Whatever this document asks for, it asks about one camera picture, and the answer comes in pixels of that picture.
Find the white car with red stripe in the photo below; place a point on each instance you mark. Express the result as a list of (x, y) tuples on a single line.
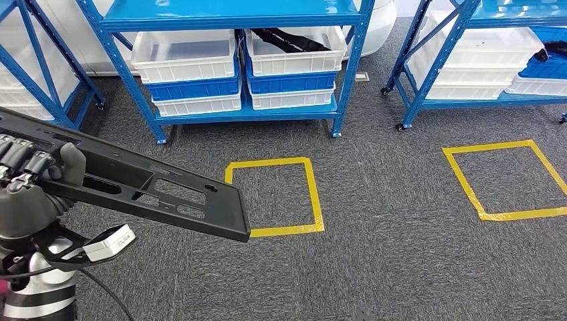
[(376, 26)]

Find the blue steel shelf rack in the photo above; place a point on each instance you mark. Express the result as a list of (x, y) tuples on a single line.
[(221, 13), (509, 20), (44, 84)]

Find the yellow floor tape square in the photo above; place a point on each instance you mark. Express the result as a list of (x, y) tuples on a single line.
[(460, 177), (316, 199)]

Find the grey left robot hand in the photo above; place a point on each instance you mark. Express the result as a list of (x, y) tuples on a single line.
[(26, 208)]

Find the long black plastic panel part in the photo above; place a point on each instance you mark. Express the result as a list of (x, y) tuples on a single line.
[(221, 221)]

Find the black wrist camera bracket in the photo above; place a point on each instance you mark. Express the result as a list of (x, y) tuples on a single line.
[(53, 248)]

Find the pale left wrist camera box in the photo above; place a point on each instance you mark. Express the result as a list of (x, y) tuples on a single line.
[(110, 243)]

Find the grey floor socket plate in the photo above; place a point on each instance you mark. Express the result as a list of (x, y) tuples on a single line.
[(361, 76)]

